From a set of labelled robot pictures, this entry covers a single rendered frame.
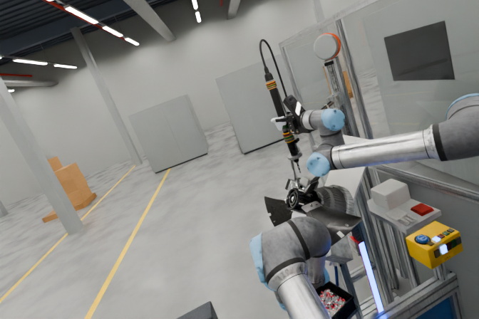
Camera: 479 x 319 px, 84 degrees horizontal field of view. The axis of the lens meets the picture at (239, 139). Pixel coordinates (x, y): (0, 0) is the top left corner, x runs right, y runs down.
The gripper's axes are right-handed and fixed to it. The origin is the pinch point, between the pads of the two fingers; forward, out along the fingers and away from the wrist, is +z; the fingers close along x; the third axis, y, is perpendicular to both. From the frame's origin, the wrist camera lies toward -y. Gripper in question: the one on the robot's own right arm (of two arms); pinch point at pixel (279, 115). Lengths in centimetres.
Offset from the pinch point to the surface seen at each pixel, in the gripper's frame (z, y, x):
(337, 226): -21, 49, -3
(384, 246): 25, 127, 64
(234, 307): 108, 167, -43
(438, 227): -42, 60, 28
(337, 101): 20, 12, 53
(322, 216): -11.8, 48.1, -2.6
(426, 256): -45, 63, 14
